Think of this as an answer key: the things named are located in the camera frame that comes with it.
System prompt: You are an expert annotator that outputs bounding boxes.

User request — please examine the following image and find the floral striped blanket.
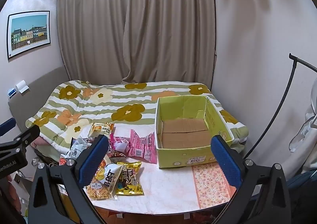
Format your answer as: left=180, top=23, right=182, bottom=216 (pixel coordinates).
left=25, top=80, right=249, bottom=150

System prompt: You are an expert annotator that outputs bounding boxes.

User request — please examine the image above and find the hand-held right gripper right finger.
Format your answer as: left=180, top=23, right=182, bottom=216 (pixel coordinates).
left=210, top=135, right=292, bottom=224

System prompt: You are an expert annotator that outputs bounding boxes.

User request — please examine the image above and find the person's left hand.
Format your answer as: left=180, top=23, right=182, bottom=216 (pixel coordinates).
left=0, top=176, right=21, bottom=214

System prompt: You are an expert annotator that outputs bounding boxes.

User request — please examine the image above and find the yellow-green cardboard box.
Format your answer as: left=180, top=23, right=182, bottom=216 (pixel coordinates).
left=154, top=95, right=235, bottom=169

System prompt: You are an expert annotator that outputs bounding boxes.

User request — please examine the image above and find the white plastic object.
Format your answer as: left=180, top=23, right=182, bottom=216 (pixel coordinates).
left=289, top=90, right=317, bottom=173

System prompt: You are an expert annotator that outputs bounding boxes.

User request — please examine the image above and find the pale pink striped snack packet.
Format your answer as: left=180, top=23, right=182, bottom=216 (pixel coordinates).
left=127, top=128, right=158, bottom=164

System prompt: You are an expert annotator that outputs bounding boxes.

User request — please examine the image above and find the grey headboard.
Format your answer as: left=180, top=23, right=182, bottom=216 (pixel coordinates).
left=7, top=65, right=68, bottom=128

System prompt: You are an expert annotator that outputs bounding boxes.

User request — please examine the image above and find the gold and black snack packet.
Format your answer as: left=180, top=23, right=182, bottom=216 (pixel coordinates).
left=115, top=161, right=144, bottom=196

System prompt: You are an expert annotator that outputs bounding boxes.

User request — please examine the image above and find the framed wall poster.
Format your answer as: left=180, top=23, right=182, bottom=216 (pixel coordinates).
left=7, top=11, right=51, bottom=60

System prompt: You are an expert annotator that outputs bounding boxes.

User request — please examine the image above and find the magenta and white snack packet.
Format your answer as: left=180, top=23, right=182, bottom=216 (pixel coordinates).
left=109, top=133, right=131, bottom=152

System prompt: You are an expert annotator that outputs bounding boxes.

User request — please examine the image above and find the small red snack packet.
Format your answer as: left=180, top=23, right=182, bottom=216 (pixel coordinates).
left=59, top=154, right=75, bottom=166

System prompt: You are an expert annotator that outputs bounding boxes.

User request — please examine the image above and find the orange bread packet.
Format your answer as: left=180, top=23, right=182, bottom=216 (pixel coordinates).
left=88, top=122, right=115, bottom=139

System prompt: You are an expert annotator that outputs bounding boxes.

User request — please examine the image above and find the beige curtain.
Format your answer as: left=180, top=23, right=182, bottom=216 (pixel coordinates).
left=57, top=0, right=217, bottom=85

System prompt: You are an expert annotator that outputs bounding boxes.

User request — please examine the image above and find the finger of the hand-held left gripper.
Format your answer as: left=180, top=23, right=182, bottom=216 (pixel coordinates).
left=0, top=125, right=40, bottom=155
left=0, top=118, right=16, bottom=137

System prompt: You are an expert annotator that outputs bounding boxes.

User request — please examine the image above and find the grey-white snack packet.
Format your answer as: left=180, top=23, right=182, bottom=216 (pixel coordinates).
left=66, top=136, right=95, bottom=160

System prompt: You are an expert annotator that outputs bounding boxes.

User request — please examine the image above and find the white paper roll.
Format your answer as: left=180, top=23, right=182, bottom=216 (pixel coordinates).
left=15, top=80, right=30, bottom=95

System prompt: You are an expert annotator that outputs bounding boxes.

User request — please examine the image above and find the red noodle packet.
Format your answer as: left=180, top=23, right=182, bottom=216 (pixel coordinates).
left=106, top=145, right=127, bottom=159

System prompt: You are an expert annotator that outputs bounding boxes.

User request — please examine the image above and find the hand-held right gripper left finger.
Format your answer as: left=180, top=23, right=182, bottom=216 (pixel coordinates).
left=28, top=134, right=110, bottom=224

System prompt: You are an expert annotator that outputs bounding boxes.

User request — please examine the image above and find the black metal stand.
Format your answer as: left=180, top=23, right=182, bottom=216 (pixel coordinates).
left=244, top=53, right=317, bottom=160

